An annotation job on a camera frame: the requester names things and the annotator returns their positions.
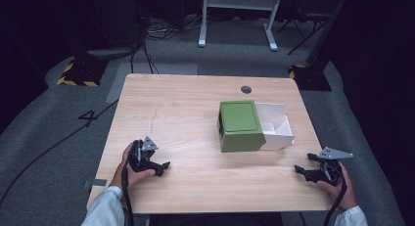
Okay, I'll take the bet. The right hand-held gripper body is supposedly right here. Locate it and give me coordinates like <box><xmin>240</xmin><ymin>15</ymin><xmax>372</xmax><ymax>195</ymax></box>
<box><xmin>316</xmin><ymin>147</ymin><xmax>354</xmax><ymax>187</ymax></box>

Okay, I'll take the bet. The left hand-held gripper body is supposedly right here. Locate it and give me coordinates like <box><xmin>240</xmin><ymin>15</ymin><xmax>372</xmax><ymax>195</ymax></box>
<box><xmin>127</xmin><ymin>136</ymin><xmax>160</xmax><ymax>173</ymax></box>

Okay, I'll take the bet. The white cardboard box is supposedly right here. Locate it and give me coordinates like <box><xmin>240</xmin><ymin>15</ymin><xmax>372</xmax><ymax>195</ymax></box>
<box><xmin>254</xmin><ymin>102</ymin><xmax>296</xmax><ymax>152</ymax></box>

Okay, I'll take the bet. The green box sleeve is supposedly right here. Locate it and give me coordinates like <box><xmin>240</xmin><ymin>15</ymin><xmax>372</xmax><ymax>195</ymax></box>
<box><xmin>216</xmin><ymin>100</ymin><xmax>267</xmax><ymax>154</ymax></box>

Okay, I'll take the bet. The person's left hand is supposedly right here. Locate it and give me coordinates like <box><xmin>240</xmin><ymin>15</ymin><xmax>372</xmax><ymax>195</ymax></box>
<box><xmin>111</xmin><ymin>142</ymin><xmax>157</xmax><ymax>191</ymax></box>

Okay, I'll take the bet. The person's right hand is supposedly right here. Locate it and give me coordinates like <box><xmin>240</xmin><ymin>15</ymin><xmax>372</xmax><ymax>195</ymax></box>
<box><xmin>316</xmin><ymin>161</ymin><xmax>358</xmax><ymax>212</ymax></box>

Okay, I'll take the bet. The black floor tape mark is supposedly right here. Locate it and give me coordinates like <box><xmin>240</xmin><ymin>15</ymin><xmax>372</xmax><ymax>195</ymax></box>
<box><xmin>77</xmin><ymin>110</ymin><xmax>99</xmax><ymax>128</ymax></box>

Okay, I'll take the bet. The yellow black striped stand base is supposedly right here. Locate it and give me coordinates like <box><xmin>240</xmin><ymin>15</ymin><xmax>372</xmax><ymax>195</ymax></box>
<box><xmin>56</xmin><ymin>57</ymin><xmax>110</xmax><ymax>88</ymax></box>
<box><xmin>288</xmin><ymin>64</ymin><xmax>333</xmax><ymax>92</ymax></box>

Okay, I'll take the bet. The black tripod stand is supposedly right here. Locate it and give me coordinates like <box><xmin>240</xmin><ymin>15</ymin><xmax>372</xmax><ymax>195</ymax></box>
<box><xmin>278</xmin><ymin>9</ymin><xmax>331</xmax><ymax>56</ymax></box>

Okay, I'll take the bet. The dark equipment on stand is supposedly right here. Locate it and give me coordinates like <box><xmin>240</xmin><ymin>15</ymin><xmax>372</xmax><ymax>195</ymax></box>
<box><xmin>85</xmin><ymin>0</ymin><xmax>149</xmax><ymax>59</ymax></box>

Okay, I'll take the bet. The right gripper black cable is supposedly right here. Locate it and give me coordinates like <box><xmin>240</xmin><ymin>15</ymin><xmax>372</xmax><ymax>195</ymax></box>
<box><xmin>322</xmin><ymin>171</ymin><xmax>348</xmax><ymax>226</ymax></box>

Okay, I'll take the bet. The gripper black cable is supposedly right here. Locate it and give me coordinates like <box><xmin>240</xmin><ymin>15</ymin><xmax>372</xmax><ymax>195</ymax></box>
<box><xmin>322</xmin><ymin>171</ymin><xmax>348</xmax><ymax>226</ymax></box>
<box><xmin>120</xmin><ymin>161</ymin><xmax>135</xmax><ymax>226</ymax></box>

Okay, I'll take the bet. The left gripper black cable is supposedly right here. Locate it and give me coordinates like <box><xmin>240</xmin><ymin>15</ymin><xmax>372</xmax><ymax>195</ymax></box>
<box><xmin>120</xmin><ymin>161</ymin><xmax>135</xmax><ymax>226</ymax></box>

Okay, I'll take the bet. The long black floor cable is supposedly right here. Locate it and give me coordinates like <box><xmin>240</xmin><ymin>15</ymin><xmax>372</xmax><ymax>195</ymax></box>
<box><xmin>0</xmin><ymin>98</ymin><xmax>120</xmax><ymax>208</ymax></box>

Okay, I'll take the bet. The grey metal post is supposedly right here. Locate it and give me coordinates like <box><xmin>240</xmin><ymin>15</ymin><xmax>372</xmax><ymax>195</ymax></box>
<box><xmin>305</xmin><ymin>0</ymin><xmax>352</xmax><ymax>67</ymax></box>

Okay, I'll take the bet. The bundle of floor cables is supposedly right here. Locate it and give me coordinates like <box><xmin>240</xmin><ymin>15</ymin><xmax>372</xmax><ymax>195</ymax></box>
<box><xmin>143</xmin><ymin>15</ymin><xmax>204</xmax><ymax>42</ymax></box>

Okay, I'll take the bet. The white metal desk frame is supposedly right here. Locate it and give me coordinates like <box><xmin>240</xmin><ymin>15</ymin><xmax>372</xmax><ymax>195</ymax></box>
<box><xmin>198</xmin><ymin>0</ymin><xmax>284</xmax><ymax>52</ymax></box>

